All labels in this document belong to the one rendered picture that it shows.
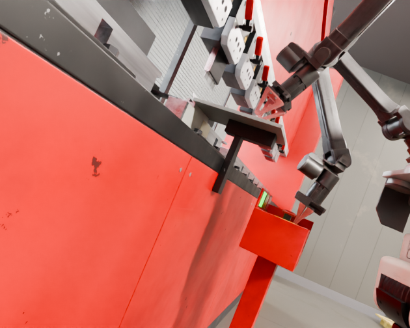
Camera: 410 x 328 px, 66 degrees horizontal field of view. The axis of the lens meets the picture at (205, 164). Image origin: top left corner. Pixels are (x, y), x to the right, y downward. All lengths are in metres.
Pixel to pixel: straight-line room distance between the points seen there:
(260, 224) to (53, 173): 0.65
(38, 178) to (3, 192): 0.04
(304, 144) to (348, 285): 2.81
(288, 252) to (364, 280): 4.56
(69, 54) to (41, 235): 0.21
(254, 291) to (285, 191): 2.12
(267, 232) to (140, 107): 0.57
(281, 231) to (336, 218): 4.29
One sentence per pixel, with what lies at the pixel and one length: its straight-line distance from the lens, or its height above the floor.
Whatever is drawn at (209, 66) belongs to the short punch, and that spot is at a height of 1.11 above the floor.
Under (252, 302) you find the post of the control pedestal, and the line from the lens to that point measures 1.02.
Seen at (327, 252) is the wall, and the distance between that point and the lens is 5.21.
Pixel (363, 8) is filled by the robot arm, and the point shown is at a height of 1.33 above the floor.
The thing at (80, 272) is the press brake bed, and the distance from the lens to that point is 0.53.
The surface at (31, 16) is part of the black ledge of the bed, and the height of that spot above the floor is 0.85.
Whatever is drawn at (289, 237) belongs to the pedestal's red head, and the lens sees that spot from 0.92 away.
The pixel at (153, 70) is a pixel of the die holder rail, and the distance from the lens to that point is 0.70.
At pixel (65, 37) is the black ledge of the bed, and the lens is 0.36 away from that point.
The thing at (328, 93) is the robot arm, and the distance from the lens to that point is 1.16.
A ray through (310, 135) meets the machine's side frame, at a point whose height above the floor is 1.61.
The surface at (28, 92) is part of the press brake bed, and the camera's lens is 0.34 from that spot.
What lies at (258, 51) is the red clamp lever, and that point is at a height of 1.27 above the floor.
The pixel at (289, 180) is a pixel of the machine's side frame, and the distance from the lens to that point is 3.07.
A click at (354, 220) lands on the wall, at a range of 5.29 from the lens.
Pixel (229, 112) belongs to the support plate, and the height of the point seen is 0.99.
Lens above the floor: 0.78
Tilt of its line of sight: 4 degrees up
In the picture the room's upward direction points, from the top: 23 degrees clockwise
